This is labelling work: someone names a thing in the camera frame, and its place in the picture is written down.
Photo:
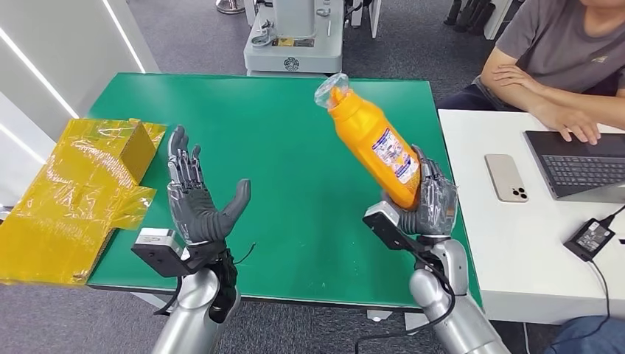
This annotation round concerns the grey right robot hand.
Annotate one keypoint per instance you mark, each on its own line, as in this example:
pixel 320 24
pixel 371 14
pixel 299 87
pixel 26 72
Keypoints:
pixel 437 205

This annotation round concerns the person's right hand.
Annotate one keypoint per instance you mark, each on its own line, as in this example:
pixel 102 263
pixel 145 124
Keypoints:
pixel 571 124

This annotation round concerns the person's left hand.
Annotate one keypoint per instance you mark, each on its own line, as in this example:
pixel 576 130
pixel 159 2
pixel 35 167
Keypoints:
pixel 515 75

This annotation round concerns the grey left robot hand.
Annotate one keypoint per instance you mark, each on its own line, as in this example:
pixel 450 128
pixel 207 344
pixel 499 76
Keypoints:
pixel 195 215

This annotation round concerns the orange plastic bottle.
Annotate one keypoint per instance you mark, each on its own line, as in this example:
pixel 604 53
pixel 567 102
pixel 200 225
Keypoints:
pixel 366 132

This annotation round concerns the person's right forearm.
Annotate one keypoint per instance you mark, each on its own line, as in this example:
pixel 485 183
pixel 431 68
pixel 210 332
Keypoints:
pixel 510 95

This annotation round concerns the person's left forearm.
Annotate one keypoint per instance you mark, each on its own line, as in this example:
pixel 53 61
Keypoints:
pixel 581 100

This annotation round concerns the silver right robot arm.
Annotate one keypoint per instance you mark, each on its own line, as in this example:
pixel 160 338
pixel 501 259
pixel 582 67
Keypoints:
pixel 464 317

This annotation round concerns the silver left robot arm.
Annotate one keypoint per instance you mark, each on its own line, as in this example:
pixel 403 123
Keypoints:
pixel 193 312

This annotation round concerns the dark grey laptop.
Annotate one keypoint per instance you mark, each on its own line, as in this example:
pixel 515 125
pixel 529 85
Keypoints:
pixel 581 168

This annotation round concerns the person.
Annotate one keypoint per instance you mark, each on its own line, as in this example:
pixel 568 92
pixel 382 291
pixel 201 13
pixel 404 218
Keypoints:
pixel 552 49

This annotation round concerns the beige smartphone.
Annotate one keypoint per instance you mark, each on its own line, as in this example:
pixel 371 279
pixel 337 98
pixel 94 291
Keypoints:
pixel 503 176

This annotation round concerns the white desk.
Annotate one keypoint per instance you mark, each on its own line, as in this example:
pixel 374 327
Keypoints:
pixel 512 244

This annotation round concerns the green topped table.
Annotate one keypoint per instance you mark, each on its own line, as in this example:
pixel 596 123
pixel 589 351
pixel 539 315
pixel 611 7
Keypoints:
pixel 273 146

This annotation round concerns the black power adapter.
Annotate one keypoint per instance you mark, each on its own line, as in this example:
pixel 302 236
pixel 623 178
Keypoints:
pixel 588 239

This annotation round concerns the yellow film-wrapped cardboard box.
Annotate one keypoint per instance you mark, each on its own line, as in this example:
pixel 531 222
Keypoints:
pixel 73 195

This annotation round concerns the white furniture legs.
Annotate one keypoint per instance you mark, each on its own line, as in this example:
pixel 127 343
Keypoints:
pixel 373 14

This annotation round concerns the grey machine base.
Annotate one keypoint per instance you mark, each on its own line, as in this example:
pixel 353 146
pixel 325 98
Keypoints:
pixel 293 44

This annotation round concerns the blue fabric item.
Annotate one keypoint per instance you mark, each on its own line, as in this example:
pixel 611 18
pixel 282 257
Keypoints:
pixel 586 337

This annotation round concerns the chrome chair base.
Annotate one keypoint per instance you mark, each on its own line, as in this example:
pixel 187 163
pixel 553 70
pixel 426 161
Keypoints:
pixel 229 6

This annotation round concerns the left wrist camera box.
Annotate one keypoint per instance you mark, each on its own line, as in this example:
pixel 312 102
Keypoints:
pixel 156 251

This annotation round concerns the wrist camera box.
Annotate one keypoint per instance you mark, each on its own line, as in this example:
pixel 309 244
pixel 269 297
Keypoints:
pixel 388 227
pixel 156 251

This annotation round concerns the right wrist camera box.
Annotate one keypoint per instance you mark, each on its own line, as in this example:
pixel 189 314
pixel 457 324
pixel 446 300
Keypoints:
pixel 388 227

